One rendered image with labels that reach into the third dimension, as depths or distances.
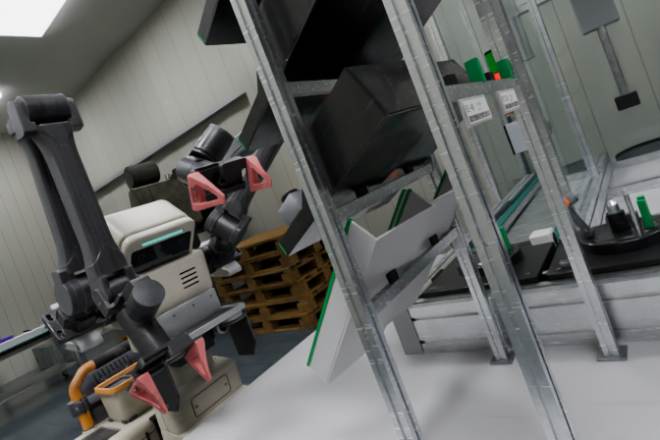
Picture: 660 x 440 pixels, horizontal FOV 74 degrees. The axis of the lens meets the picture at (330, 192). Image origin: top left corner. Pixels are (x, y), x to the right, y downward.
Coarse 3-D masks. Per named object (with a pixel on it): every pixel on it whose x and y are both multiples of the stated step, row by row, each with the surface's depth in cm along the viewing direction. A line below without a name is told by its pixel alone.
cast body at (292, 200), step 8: (288, 192) 63; (296, 192) 62; (288, 200) 62; (296, 200) 61; (280, 208) 64; (288, 208) 62; (296, 208) 61; (288, 216) 63; (296, 216) 62; (288, 224) 63
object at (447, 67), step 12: (444, 72) 62; (456, 72) 64; (456, 108) 60; (420, 144) 64; (432, 144) 68; (408, 156) 65; (420, 156) 70; (396, 168) 66; (396, 192) 80; (372, 204) 76; (384, 204) 82; (360, 216) 77
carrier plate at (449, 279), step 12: (528, 252) 93; (540, 252) 90; (552, 252) 91; (516, 264) 89; (528, 264) 86; (540, 264) 84; (444, 276) 99; (456, 276) 96; (528, 276) 80; (540, 276) 80; (432, 288) 94; (444, 288) 91; (456, 288) 89; (468, 288) 87
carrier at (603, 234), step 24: (624, 192) 73; (624, 216) 79; (648, 216) 76; (600, 240) 79; (624, 240) 75; (648, 240) 73; (552, 264) 82; (600, 264) 74; (624, 264) 71; (648, 264) 69
